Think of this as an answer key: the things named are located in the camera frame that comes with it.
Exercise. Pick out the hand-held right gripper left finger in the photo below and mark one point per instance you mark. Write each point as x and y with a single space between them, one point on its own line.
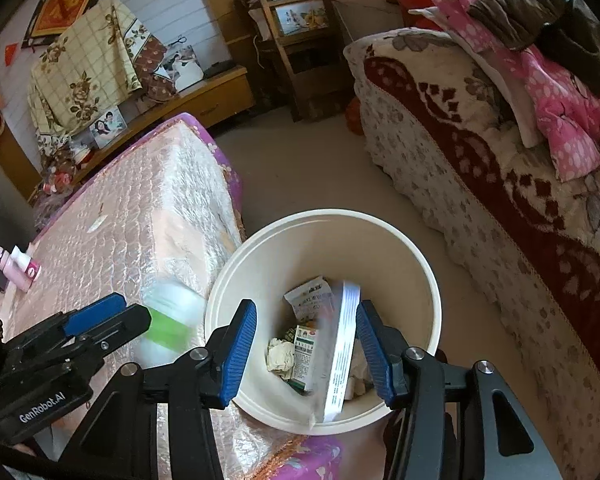
237 355

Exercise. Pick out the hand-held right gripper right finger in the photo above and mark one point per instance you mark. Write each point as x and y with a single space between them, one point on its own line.
377 355

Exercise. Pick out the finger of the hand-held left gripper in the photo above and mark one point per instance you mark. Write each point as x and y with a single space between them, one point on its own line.
97 312
125 322

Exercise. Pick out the long white box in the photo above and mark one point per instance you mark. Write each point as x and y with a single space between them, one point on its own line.
342 350

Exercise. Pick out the brown paper ball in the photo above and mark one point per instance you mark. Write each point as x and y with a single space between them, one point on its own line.
280 357

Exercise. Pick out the green and white plastic bottle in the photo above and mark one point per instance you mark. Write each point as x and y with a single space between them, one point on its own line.
172 322

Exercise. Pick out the white green carton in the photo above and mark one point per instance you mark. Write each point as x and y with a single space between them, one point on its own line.
306 357

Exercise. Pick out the orange white snack wrapper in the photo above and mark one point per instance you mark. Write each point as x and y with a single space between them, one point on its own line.
307 300

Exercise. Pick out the white plastic bucket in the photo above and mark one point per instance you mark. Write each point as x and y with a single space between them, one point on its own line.
405 270

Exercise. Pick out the white crumpled tissue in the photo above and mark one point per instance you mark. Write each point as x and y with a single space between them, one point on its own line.
360 375

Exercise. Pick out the white supplement bottle pink label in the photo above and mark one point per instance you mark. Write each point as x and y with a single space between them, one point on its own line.
27 265

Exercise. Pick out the small white stick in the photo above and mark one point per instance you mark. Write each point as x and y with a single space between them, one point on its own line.
98 223

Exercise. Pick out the pink insulated bottle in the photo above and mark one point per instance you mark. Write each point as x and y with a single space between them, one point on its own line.
12 270

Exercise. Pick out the pink quilted mattress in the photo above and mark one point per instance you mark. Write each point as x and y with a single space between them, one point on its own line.
145 220

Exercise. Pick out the clutter of small packets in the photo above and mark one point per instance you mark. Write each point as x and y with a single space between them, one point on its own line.
60 170

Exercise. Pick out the framed couple photo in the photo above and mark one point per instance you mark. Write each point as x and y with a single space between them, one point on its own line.
107 127

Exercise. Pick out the sofa with maroon floral blanket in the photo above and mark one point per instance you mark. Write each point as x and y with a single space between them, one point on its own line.
455 170

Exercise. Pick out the orange item on floor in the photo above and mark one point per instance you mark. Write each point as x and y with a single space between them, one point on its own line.
353 116

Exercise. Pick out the floral patterned cloth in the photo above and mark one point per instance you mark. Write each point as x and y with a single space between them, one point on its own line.
85 70

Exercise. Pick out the wooden cabinet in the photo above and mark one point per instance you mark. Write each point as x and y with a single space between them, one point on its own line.
220 95

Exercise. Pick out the wedding photo print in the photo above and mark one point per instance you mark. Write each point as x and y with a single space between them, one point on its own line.
182 67

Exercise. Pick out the black remote control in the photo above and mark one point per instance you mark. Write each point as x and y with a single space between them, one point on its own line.
219 68

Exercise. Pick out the small red paper cutout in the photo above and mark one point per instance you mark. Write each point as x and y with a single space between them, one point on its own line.
11 54

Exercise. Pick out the black scissors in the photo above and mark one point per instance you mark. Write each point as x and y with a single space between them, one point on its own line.
181 41

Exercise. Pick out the wooden chair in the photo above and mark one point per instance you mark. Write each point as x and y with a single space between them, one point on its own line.
305 75

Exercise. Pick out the white cushion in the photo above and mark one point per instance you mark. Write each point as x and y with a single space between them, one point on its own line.
522 105

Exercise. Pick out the pink dotted garment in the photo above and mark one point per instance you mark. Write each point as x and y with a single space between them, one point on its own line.
565 115

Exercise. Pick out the framed picture on chair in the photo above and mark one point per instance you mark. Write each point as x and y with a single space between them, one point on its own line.
300 17

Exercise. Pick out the brown garment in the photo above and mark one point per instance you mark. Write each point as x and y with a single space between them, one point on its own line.
530 15

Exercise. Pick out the red gold wall poster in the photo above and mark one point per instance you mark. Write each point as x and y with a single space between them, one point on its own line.
62 2

